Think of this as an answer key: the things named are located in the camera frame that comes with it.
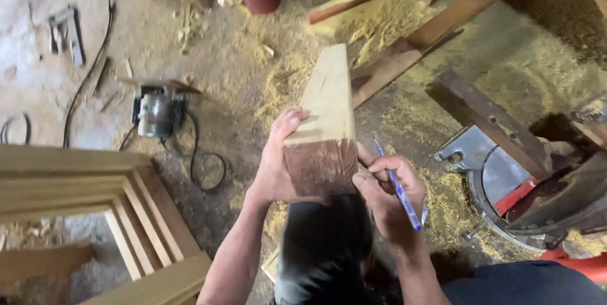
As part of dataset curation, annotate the person's left hand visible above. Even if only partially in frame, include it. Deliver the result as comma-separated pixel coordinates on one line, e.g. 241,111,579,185
247,108,329,204

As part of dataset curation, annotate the person's right hand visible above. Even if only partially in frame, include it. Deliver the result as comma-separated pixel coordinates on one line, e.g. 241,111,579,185
352,141,427,245

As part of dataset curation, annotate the blue ballpoint pen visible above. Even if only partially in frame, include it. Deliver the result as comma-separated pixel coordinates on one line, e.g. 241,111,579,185
374,136,424,231

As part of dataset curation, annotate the pale wooden block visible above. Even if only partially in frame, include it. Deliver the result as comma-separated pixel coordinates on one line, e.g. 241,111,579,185
283,43,359,198

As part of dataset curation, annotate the person's black trouser leg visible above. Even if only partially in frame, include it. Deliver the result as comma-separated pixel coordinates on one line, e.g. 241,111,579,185
274,196,376,305

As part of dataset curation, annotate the small pale wood offcut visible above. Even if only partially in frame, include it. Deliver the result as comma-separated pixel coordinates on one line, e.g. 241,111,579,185
260,247,281,283

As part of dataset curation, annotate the grey metal saw machine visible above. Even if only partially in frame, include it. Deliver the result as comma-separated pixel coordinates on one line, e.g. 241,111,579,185
433,96,607,253

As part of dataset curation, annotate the dark wooden beam with bolts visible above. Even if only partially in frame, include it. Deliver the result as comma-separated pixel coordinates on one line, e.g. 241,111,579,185
426,69,554,181

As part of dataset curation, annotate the thin brown wood strip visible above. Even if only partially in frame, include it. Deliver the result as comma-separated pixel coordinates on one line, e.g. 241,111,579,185
118,76,203,95

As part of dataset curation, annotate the grey electric router tool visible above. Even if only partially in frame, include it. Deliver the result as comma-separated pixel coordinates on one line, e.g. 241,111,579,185
130,84,188,139

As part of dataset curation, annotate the person's dark blue clothing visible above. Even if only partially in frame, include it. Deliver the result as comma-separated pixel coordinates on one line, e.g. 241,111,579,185
440,260,607,305

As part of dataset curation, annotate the long brown wooden plank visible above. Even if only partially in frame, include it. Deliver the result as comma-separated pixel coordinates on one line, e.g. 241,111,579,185
350,0,504,109

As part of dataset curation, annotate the dark red pot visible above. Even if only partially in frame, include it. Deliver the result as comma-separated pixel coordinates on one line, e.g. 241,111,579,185
242,0,281,15

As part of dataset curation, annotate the short reddish wooden batten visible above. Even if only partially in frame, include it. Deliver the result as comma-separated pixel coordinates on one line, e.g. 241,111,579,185
307,0,388,25

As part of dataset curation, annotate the red plastic stool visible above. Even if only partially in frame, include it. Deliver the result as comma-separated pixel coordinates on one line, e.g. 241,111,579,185
537,247,607,283

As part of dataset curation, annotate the grey metal tool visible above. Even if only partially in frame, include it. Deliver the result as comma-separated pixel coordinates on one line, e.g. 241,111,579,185
47,5,87,68

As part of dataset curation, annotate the brown wooden board piece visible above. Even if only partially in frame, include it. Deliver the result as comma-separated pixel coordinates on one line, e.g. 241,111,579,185
0,242,94,288

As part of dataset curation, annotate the black router power cable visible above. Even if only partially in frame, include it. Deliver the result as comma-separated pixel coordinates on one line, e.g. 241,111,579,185
119,110,228,193

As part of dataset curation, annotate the pale wooden frame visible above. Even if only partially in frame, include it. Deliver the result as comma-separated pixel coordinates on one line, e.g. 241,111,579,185
0,144,213,305

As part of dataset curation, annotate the long black cable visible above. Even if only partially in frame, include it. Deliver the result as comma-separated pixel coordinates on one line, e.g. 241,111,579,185
63,0,116,148

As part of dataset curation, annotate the black cable loop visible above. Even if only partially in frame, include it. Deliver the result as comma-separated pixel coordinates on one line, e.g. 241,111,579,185
0,113,32,145

